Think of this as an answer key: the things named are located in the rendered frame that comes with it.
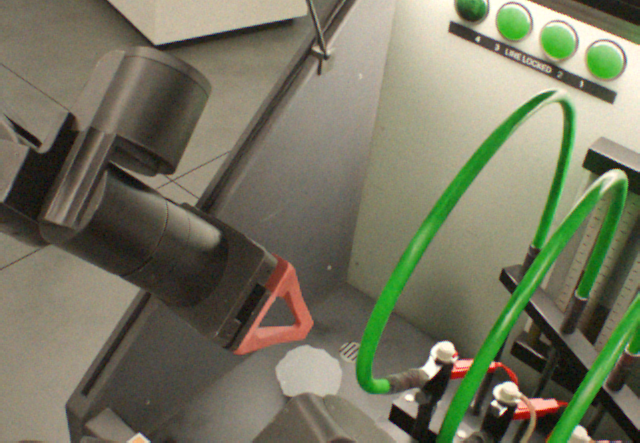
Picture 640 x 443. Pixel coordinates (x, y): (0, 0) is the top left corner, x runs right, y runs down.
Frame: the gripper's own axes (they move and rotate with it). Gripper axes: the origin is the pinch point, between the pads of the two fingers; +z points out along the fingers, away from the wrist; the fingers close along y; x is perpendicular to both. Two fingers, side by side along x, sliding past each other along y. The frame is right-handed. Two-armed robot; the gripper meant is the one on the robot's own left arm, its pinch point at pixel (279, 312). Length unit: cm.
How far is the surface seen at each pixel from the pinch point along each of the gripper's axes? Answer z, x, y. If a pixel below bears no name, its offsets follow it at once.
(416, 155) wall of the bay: 42, -26, 33
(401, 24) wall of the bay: 27, -39, 35
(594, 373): 17.9, -8.6, -15.3
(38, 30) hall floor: 106, -36, 332
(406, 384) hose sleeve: 23.7, 0.5, 2.8
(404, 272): 7.4, -7.6, -2.3
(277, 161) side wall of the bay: 22.5, -13.8, 35.4
